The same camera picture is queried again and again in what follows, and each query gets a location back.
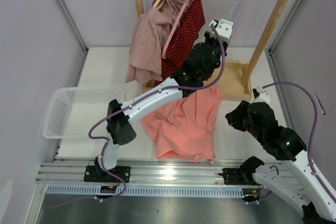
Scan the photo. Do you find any white plastic basket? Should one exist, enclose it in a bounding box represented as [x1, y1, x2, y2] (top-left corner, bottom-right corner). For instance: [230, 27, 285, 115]
[42, 86, 125, 139]

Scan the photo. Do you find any white slotted cable duct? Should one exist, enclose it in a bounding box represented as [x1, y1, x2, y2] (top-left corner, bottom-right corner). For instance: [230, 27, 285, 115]
[46, 184, 261, 198]

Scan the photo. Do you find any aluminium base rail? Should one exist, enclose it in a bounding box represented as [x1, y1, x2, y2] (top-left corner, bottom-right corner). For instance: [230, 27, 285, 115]
[35, 159, 242, 186]

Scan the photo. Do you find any red polka dot garment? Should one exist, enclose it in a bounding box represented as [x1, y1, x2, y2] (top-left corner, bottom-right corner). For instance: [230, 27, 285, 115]
[161, 0, 205, 80]

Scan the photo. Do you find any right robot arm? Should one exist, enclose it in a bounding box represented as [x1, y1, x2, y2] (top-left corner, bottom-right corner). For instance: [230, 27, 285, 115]
[220, 100, 335, 223]

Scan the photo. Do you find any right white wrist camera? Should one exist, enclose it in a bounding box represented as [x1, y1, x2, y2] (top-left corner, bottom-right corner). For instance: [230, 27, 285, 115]
[252, 86, 271, 104]

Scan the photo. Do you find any salmon pink skirt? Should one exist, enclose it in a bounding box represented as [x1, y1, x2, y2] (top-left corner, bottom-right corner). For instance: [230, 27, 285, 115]
[141, 85, 224, 163]

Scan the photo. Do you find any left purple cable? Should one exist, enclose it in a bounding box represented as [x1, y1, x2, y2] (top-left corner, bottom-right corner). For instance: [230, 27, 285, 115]
[88, 23, 226, 172]

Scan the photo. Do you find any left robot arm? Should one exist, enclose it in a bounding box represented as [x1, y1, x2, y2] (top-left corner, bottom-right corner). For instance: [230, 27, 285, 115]
[84, 28, 230, 183]

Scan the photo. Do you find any wooden clothes rack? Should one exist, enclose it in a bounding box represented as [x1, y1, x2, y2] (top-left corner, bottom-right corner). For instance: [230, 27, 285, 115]
[131, 0, 299, 95]

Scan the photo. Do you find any dusty pink dress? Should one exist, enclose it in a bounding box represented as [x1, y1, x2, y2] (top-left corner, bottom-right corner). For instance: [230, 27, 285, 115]
[125, 0, 184, 84]

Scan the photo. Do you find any pink plastic hanger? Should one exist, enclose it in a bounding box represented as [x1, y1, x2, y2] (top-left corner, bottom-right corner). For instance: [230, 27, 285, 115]
[162, 0, 191, 59]

